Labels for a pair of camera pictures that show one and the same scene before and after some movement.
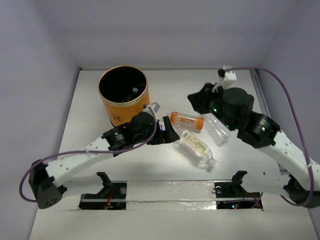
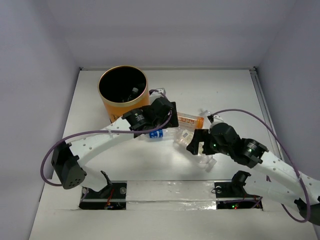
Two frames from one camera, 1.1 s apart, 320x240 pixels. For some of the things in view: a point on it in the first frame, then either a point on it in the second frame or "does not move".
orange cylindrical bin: (124, 90) does not move
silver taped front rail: (170, 195) does not move
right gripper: (199, 100) to (201, 134)
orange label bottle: (187, 121) does not move
